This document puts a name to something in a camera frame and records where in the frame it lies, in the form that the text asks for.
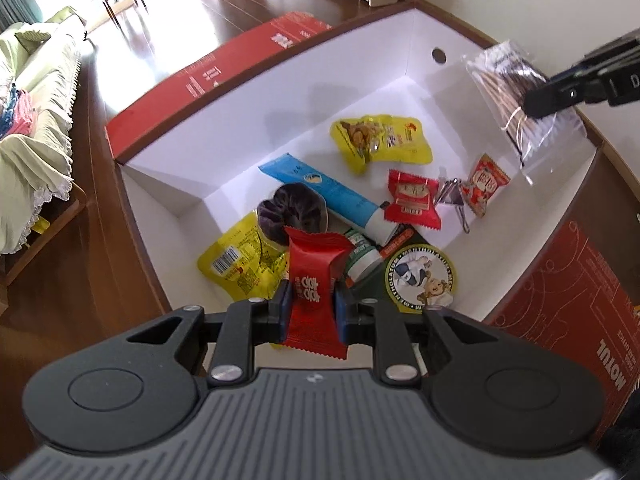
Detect yellow barcode snack packet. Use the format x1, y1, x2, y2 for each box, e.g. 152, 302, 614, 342
198, 210, 288, 301

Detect green mentholatum balm card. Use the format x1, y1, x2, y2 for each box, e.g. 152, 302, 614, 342
344, 224, 459, 316

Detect red candy packet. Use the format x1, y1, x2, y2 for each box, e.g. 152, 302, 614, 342
283, 228, 354, 360

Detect cotton swab bag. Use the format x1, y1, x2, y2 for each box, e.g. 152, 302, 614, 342
462, 40, 587, 184

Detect blue white cream tube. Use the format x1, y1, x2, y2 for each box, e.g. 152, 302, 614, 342
259, 153, 398, 246

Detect dark purple velvet scrunchie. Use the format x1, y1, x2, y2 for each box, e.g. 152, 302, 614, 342
256, 182, 329, 248

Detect red hawthorn snack packet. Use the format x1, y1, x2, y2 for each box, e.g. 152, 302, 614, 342
384, 169, 442, 231

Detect small red white sachet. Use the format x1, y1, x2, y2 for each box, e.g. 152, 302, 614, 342
460, 154, 510, 218

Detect silver binder clip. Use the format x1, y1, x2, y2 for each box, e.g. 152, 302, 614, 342
435, 178, 470, 234

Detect yellow chicken snack packet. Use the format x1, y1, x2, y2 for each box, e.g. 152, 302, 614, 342
330, 114, 433, 174

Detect brown white cardboard box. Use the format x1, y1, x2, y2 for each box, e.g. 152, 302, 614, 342
106, 5, 639, 443

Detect folded colourful clothes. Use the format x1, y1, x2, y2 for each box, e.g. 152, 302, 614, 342
0, 84, 35, 139

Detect green covered sofa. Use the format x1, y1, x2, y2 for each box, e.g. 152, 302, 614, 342
1, 6, 86, 255

